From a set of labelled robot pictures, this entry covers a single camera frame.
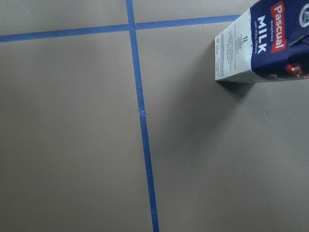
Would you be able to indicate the blue Pascual milk carton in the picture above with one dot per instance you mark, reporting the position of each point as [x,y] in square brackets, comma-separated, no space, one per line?
[267,43]

